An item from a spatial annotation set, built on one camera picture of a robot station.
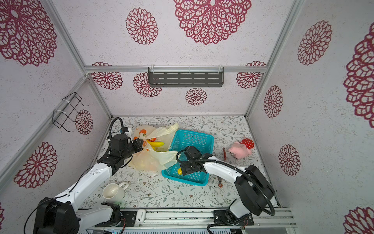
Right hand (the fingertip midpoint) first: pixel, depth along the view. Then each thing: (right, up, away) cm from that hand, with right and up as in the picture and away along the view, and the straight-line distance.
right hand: (188, 165), depth 87 cm
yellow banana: (-24, +11, +13) cm, 29 cm away
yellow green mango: (-5, -3, -2) cm, 6 cm away
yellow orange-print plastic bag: (-23, +4, -4) cm, 24 cm away
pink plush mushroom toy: (+34, +9, +5) cm, 35 cm away
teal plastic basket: (-5, +14, +15) cm, 21 cm away
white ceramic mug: (-43, -14, -6) cm, 45 cm away
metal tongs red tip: (+19, -11, -2) cm, 22 cm away
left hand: (-26, +14, -3) cm, 30 cm away
